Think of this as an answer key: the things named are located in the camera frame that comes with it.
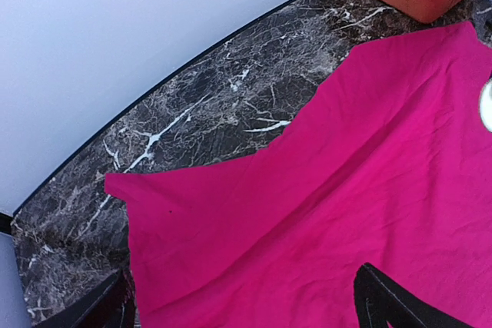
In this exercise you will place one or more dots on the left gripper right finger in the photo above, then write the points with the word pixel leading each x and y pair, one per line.
pixel 381 302

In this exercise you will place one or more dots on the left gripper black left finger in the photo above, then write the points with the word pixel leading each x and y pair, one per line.
pixel 109 304

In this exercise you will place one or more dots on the red t-shirt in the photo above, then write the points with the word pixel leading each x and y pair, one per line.
pixel 389 163

